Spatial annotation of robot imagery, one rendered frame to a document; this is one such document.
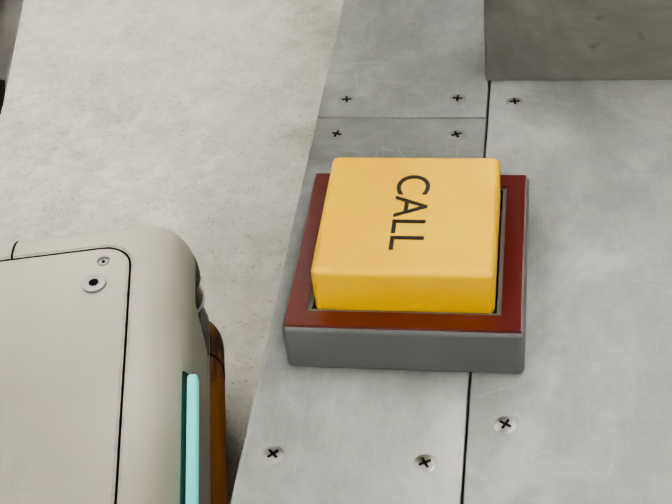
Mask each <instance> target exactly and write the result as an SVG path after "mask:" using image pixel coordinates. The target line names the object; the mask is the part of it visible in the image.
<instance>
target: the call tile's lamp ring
mask: <svg viewBox="0 0 672 504"><path fill-rule="evenodd" d="M329 178H330V173H317V174H316V177H315V182H314V187H313V191H312V196H311V201H310V205H309V210H308V215H307V219H306V224H305V229H304V233H303V238H302V243H301V247H300V252H299V257H298V261H297V266H296V271H295V275H294V280H293V285H292V289H291V294H290V299H289V303H288V308H287V313H286V317H285V322H284V327H306V328H341V329H377V330H412V331H448V332H483V333H519V334H521V333H522V314H523V279H524V245H525V210H526V175H500V184H501V188H507V201H506V223H505V245H504V267H503V288H502V310H501V315H467V314H428V313H390V312H351V311H313V310H307V309H308V304H309V299H310V294H311V289H312V284H313V283H312V277H311V267H312V262H313V257H314V252H315V247H316V242H317V237H318V232H319V228H320V223H321V218H322V213H323V208H324V203H325V198H326V193H327V188H328V183H329Z"/></svg>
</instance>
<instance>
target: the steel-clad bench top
mask: <svg viewBox="0 0 672 504"><path fill-rule="evenodd" d="M488 93H489V80H486V79H485V48H484V0H343V5H342V9H341V13H340V18H339V22H338V27H337V31H336V36H335V40H334V45H333V49H332V53H331V58H330V62H329V67H328V71H327V76H326V80H325V85H324V89H323V94H322V98H321V102H320V107H319V111H318V116H317V120H316V125H315V129H314V134H313V138H312V142H311V147H310V151H309V156H308V160H307V165H306V169H305V174H304V178H303V182H302V187H301V191H300V196H299V200H298V205H297V209H296V214H295V218H294V222H293V227H292V231H291V236H290V240H289V245H288V249H287V254H286V258H285V262H284V267H283V271H282V276H281V280H280V285H279V289H278V294H277V298H276V302H275V307H274V311H273V316H272V320H271V325H270V329H269V334H268V338H267V343H266V347H265V351H264V356H263V360H262V365H261V369H260V374H259V378H258V383H257V387H256V391H255V396H254V400H253V405H252V409H251V414H250V418H249V423H248V427H247V431H246V436H245V440H244V445H243V449H242V454H241V458H240V463H239V467H238V471H237V476H236V480H235V485H234V489H233V494H232V498H231V503H230V504H461V494H462V479H463V464H464V449H465V434H466V420H467V405H468V390H469V375H470V372H456V371H426V370H396V369H366V368H336V367H305V366H291V365H290V364H289V363H288V358H287V353H286V347H285V342H284V336H283V331H282V326H283V321H284V317H285V312H286V308H287V303H288V298H289V294H290V289H291V284H292V280H293V275H294V270H295V266H296V261H297V256H298V252H299V247H300V243H301V238H302V233H303V229H304V224H305V219H306V215H307V210H308V205H309V201H310V196H311V191H312V187H313V182H314V178H315V176H316V174H317V173H331V168H332V163H333V161H334V159H335V158H339V157H347V158H484V152H485V137H486V122H487V108H488ZM486 158H494V159H497V160H498V161H499V163H500V175H526V177H527V178H528V180H529V225H528V263H527V301H526V340H525V369H524V371H523V372H522V373H519V374H516V373H486V372H472V373H471V388H470V404H469V419H468V434H467V449H466V464H465V479H464V495H463V504H672V80H491V85H490V100H489V115H488V131H487V146H486Z"/></svg>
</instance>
